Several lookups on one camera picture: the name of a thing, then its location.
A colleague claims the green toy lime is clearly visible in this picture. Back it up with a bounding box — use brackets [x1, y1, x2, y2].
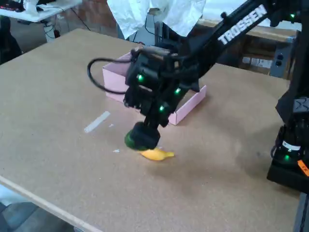
[124, 129, 148, 152]

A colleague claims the pink cardboard box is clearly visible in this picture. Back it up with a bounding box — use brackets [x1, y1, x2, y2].
[102, 52, 208, 126]

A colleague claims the grey electrical outlet box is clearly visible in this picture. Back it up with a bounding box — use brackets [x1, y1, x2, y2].
[270, 36, 296, 78]

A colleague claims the yellow toy banana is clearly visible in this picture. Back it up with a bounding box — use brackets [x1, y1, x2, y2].
[139, 147, 175, 161]

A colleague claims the long white tape strip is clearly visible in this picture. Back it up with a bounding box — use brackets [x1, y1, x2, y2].
[84, 111, 111, 133]

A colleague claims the white hanging cloth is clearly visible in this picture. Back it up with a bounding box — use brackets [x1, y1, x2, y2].
[106, 0, 206, 39]

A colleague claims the wooden background bench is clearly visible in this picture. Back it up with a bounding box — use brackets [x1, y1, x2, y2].
[197, 18, 299, 44]

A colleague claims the white background table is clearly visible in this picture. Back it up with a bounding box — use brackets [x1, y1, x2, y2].
[0, 0, 83, 44]

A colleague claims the black chair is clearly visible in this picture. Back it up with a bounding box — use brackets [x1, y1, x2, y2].
[0, 16, 22, 65]

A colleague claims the white crumpled cloth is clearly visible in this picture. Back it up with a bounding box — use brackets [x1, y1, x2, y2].
[24, 0, 38, 15]

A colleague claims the black keyboard with red lights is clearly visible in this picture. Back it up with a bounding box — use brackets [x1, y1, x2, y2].
[0, 0, 25, 12]

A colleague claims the looped black camera cable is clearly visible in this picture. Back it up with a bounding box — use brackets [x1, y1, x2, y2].
[87, 57, 133, 94]

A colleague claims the black base cable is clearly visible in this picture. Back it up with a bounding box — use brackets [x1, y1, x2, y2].
[270, 144, 281, 160]

